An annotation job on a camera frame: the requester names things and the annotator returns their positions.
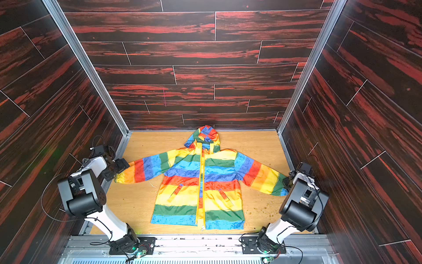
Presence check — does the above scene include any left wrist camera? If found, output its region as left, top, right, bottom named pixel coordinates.
left=90, top=145, right=115, bottom=159

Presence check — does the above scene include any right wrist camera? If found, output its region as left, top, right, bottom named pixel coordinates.
left=297, top=162, right=314, bottom=178

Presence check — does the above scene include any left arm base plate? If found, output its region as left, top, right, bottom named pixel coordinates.
left=109, top=236, right=157, bottom=256

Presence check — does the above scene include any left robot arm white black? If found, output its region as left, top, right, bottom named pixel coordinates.
left=58, top=154, right=139, bottom=256

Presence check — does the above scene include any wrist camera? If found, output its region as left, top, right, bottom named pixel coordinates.
left=90, top=145, right=115, bottom=159
left=297, top=162, right=314, bottom=178

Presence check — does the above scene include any aluminium front rail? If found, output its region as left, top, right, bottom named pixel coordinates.
left=59, top=234, right=341, bottom=264

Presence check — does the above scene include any rainbow striped kids jacket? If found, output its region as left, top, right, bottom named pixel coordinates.
left=115, top=125, right=288, bottom=230

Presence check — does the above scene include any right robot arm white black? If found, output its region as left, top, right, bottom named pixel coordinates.
left=257, top=170, right=329, bottom=254

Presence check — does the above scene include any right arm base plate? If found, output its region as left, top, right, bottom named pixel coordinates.
left=239, top=235, right=286, bottom=255

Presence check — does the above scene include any aluminium corner post left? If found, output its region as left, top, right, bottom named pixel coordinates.
left=42, top=0, right=129, bottom=137

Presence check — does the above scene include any aluminium corner post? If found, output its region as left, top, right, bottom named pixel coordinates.
left=42, top=0, right=129, bottom=137
left=276, top=0, right=348, bottom=134

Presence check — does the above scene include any aluminium corner post right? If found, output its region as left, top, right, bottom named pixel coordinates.
left=276, top=0, right=348, bottom=134

